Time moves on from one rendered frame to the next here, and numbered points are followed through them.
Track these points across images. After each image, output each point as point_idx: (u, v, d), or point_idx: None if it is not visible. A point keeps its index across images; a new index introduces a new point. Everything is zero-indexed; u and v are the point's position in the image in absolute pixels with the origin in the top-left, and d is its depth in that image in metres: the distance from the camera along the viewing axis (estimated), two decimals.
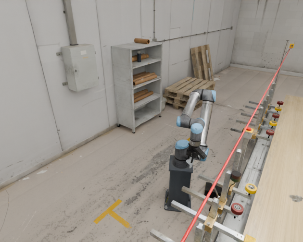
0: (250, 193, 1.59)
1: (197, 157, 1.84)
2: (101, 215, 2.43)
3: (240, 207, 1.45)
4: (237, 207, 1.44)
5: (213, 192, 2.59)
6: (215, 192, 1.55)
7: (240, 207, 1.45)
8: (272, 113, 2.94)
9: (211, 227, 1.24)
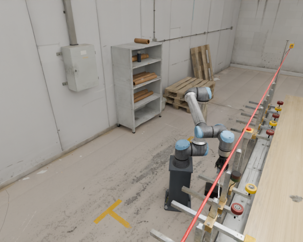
0: (250, 193, 1.59)
1: (218, 172, 1.63)
2: (101, 215, 2.43)
3: (240, 207, 1.45)
4: (237, 207, 1.44)
5: (213, 192, 2.59)
6: (219, 186, 1.62)
7: (240, 207, 1.45)
8: (272, 113, 2.94)
9: (211, 227, 1.24)
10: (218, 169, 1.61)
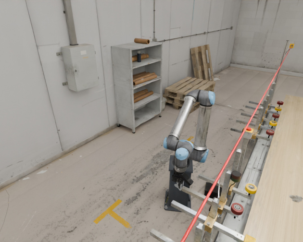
0: (250, 193, 1.59)
1: None
2: (101, 215, 2.43)
3: (240, 207, 1.45)
4: (237, 207, 1.44)
5: (213, 192, 2.59)
6: (219, 186, 1.62)
7: (240, 207, 1.45)
8: (272, 113, 2.94)
9: (211, 227, 1.24)
10: None
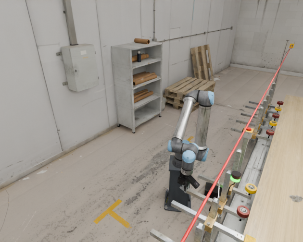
0: (250, 193, 1.59)
1: None
2: (101, 215, 2.43)
3: (246, 210, 1.43)
4: (243, 210, 1.42)
5: (213, 192, 2.59)
6: (219, 186, 1.62)
7: (246, 210, 1.43)
8: (272, 113, 2.94)
9: (211, 227, 1.24)
10: None
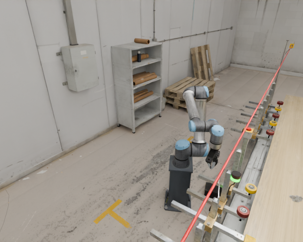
0: (250, 193, 1.59)
1: (212, 167, 1.71)
2: (101, 215, 2.43)
3: (246, 210, 1.43)
4: (243, 210, 1.42)
5: (213, 192, 2.59)
6: (219, 186, 1.62)
7: (246, 210, 1.43)
8: (272, 113, 2.94)
9: (211, 227, 1.24)
10: None
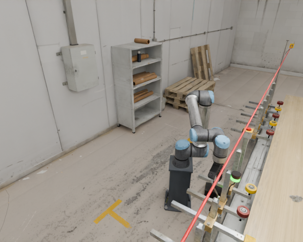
0: (250, 193, 1.59)
1: (216, 182, 1.50)
2: (101, 215, 2.43)
3: (246, 210, 1.43)
4: (243, 210, 1.42)
5: (213, 192, 2.59)
6: (215, 192, 1.55)
7: (246, 210, 1.43)
8: (272, 113, 2.94)
9: (211, 227, 1.24)
10: None
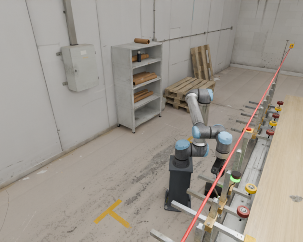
0: (250, 193, 1.59)
1: (219, 178, 1.54)
2: (101, 215, 2.43)
3: (246, 210, 1.43)
4: (243, 210, 1.42)
5: (213, 192, 2.59)
6: (215, 192, 1.55)
7: (246, 210, 1.43)
8: (272, 113, 2.94)
9: (211, 227, 1.24)
10: None
